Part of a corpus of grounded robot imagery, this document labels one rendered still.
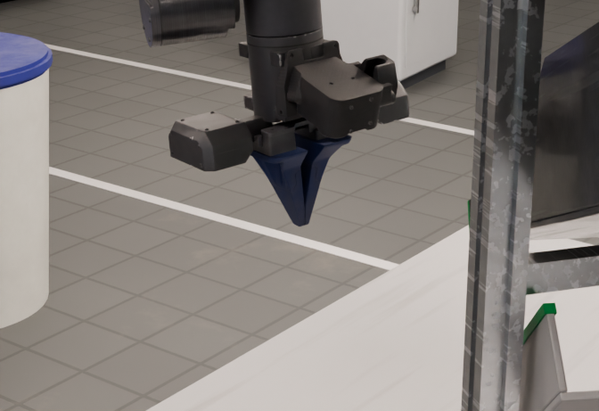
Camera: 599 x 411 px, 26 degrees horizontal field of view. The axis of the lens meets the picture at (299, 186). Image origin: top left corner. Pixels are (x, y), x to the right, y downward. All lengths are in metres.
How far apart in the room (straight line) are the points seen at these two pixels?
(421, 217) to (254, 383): 2.86
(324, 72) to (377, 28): 4.48
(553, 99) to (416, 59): 4.95
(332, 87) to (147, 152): 3.84
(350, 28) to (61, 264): 2.12
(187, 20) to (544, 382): 0.43
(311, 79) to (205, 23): 0.09
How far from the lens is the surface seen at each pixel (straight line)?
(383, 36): 5.41
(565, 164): 0.57
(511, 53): 0.55
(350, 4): 5.46
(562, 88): 0.57
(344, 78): 0.93
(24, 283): 3.44
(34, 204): 3.39
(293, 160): 0.97
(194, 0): 0.93
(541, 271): 0.60
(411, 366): 1.31
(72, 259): 3.82
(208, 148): 0.92
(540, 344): 0.60
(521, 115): 0.56
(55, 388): 3.12
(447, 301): 1.45
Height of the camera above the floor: 1.46
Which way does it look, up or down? 20 degrees down
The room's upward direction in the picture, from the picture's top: straight up
